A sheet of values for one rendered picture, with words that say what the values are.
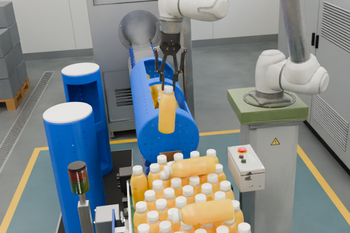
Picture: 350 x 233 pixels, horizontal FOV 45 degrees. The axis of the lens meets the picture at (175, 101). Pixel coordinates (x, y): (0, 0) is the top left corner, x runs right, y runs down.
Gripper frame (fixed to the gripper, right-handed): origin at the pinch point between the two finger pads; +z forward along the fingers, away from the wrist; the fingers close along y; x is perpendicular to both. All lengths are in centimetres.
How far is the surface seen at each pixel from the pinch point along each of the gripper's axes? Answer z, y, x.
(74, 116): 40, 45, -62
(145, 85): 18, 6, -53
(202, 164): 26.3, -11.9, 20.8
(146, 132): 27.6, 7.8, -11.2
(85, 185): 28, 31, 33
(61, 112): 41, 53, -70
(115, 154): 122, 24, -175
